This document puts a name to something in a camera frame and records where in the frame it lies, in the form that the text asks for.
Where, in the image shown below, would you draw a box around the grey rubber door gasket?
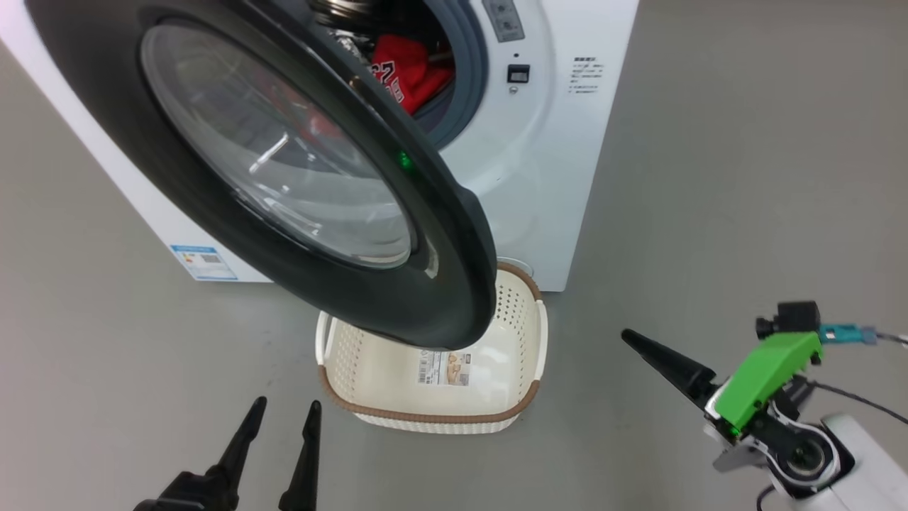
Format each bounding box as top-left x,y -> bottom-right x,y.
411,0 -> 490,151

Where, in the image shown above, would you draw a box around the red basketball jersey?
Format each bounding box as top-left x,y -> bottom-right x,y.
369,34 -> 455,116

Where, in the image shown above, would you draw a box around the teal right camera connector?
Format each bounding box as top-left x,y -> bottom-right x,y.
819,324 -> 878,347

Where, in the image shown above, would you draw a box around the white washing machine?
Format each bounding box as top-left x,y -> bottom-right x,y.
0,0 -> 641,293

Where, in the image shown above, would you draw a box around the cream basket brown rim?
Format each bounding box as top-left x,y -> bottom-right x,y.
316,261 -> 548,435

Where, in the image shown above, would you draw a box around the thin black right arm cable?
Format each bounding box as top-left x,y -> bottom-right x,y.
809,380 -> 908,427

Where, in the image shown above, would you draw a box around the blue energy label sticker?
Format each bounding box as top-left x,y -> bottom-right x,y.
170,245 -> 239,282

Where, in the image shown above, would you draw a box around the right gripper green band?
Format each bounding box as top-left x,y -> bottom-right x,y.
621,328 -> 824,473

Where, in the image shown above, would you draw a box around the dark round glass door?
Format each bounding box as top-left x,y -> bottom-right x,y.
25,0 -> 497,352

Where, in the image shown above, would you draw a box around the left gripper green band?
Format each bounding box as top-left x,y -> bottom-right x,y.
133,396 -> 323,511

